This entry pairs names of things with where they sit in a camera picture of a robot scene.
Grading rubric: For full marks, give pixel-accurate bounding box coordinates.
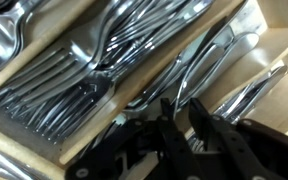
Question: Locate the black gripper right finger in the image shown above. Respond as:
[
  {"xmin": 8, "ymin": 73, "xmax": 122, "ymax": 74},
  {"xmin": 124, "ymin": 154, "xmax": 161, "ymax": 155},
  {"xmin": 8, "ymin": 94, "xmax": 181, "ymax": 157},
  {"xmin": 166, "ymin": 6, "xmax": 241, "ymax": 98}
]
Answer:
[{"xmin": 188, "ymin": 97, "xmax": 288, "ymax": 180}]

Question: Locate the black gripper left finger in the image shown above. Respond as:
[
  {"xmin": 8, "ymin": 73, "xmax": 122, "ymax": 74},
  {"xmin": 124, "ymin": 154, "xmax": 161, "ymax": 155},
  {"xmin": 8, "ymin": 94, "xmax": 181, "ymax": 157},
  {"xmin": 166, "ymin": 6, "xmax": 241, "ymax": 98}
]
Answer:
[{"xmin": 64, "ymin": 97, "xmax": 203, "ymax": 180}]

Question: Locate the silver dinner fork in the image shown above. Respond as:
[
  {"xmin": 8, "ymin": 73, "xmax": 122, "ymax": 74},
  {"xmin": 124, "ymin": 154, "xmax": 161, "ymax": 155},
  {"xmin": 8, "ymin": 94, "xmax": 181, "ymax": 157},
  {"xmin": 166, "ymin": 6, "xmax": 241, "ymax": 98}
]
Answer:
[
  {"xmin": 25, "ymin": 0, "xmax": 217, "ymax": 145},
  {"xmin": 0, "ymin": 0, "xmax": 132, "ymax": 103}
]

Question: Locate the open wooden drawer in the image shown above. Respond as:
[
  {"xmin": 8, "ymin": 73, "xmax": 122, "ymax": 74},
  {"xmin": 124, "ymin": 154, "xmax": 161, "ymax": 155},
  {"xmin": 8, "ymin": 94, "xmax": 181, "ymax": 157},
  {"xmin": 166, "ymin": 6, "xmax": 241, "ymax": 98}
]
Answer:
[{"xmin": 257, "ymin": 0, "xmax": 288, "ymax": 141}]

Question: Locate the wide wooden cutlery tray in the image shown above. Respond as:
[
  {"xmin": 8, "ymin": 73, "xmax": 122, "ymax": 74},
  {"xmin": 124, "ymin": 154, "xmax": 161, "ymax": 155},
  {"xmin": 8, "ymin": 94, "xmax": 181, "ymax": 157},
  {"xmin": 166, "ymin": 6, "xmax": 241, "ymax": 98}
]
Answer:
[{"xmin": 0, "ymin": 0, "xmax": 288, "ymax": 180}]

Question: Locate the large silver spoon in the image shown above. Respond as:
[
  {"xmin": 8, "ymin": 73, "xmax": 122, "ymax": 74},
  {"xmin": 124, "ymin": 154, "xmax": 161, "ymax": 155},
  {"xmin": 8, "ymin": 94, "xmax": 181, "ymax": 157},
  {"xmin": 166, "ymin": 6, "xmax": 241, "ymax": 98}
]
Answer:
[{"xmin": 0, "ymin": 0, "xmax": 52, "ymax": 81}]

